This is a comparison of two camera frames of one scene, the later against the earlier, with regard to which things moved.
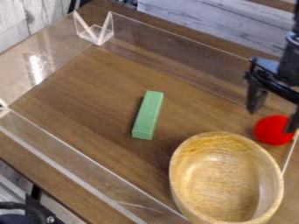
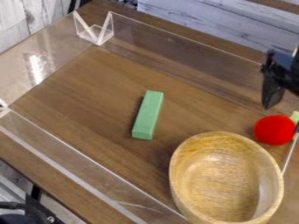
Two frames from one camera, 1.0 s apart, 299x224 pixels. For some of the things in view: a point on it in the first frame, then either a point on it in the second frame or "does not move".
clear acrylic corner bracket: (97, 33) does not move
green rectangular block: (147, 115) does not move
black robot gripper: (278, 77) -> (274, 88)
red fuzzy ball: (269, 128) does not move
